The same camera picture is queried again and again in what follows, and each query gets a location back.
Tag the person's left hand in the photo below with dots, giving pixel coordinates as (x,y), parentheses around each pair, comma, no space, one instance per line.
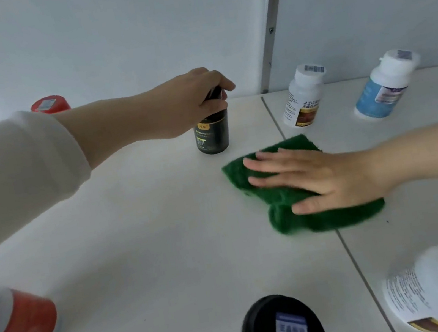
(175,104)

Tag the person's right hand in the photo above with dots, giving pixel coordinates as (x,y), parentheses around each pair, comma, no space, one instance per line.
(330,178)

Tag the black bottle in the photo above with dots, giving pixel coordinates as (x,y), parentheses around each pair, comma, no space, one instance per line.
(212,135)
(258,324)

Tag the green cleaning cloth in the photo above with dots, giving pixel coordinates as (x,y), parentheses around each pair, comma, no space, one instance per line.
(237,177)

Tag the white bottle light blue label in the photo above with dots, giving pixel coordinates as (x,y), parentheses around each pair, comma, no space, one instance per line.
(383,94)

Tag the white arm sleeve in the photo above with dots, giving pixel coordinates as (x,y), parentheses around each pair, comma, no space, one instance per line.
(7,178)

